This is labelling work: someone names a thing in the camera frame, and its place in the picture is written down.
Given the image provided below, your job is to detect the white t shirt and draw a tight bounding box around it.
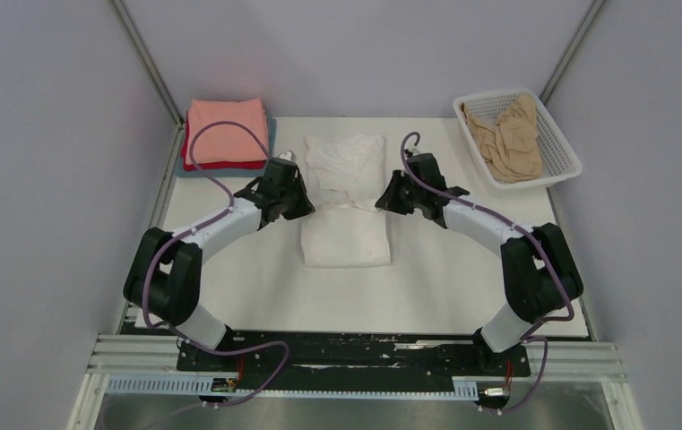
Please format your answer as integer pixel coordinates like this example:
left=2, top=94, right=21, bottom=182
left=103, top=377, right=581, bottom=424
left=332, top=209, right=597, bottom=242
left=300, top=134, right=392, bottom=269

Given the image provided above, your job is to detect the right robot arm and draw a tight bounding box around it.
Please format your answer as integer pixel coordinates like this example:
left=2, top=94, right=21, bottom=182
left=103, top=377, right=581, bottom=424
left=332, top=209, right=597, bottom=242
left=376, top=151, right=584, bottom=374

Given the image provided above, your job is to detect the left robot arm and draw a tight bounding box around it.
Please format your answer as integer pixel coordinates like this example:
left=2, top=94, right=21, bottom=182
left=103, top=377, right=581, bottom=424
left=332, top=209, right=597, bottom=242
left=123, top=158, right=315, bottom=371

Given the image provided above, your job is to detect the folded red t shirt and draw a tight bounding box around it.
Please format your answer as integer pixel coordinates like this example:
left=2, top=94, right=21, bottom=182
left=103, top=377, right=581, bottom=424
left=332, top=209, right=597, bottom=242
left=182, top=116, right=270, bottom=171

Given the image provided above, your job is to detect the folded peach t shirt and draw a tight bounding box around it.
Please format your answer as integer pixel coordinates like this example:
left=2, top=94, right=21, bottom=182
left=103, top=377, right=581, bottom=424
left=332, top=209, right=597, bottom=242
left=184, top=99, right=269, bottom=170

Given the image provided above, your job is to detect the folded blue t shirt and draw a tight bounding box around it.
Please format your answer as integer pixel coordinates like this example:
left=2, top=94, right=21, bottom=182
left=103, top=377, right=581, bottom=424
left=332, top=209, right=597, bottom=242
left=173, top=115, right=278, bottom=178

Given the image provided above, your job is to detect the beige crumpled t shirt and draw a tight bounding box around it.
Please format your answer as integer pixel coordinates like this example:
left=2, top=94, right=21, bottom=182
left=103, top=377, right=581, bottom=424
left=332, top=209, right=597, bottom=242
left=461, top=93, right=543, bottom=183

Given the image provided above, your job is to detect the white plastic basket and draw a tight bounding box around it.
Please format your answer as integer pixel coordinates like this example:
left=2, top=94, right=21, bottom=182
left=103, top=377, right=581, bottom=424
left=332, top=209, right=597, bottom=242
left=453, top=89, right=583, bottom=195

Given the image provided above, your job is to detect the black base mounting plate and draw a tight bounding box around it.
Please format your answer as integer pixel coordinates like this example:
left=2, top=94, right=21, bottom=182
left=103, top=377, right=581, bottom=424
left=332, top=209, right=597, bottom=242
left=177, top=330, right=531, bottom=393

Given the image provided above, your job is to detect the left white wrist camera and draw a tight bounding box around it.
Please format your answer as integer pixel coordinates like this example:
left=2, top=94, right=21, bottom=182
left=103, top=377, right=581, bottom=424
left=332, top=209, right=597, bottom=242
left=276, top=150, right=296, bottom=163

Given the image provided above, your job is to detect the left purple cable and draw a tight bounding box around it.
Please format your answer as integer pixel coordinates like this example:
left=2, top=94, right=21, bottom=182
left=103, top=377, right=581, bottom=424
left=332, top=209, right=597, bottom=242
left=141, top=121, right=290, bottom=410

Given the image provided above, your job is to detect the purple cable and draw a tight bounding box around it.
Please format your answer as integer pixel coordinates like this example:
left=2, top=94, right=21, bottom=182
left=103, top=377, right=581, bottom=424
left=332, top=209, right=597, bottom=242
left=141, top=121, right=290, bottom=410
left=400, top=131, right=575, bottom=415

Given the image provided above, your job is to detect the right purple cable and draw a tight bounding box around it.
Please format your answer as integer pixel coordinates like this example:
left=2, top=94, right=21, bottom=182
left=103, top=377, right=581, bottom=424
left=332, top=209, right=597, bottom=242
left=400, top=131, right=575, bottom=415

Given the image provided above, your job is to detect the white slotted cable duct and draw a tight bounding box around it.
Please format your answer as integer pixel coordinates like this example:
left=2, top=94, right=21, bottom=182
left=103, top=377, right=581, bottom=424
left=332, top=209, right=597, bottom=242
left=104, top=374, right=479, bottom=401

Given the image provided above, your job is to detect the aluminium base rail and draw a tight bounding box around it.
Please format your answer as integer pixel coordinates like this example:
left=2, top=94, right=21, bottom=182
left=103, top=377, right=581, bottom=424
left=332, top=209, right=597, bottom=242
left=85, top=335, right=628, bottom=383

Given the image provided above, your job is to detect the left aluminium frame post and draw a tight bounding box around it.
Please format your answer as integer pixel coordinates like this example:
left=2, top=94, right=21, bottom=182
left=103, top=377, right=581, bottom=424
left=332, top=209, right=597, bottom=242
left=108, top=0, right=183, bottom=128

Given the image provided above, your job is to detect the aluminium frame post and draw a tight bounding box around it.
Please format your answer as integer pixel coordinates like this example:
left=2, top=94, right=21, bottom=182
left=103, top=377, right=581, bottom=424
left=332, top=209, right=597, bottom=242
left=540, top=0, right=610, bottom=105
left=108, top=0, right=183, bottom=128

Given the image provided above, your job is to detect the right aluminium frame post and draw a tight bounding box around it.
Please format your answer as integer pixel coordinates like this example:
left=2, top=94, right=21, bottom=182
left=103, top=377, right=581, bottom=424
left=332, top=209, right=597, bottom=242
left=540, top=0, right=610, bottom=105

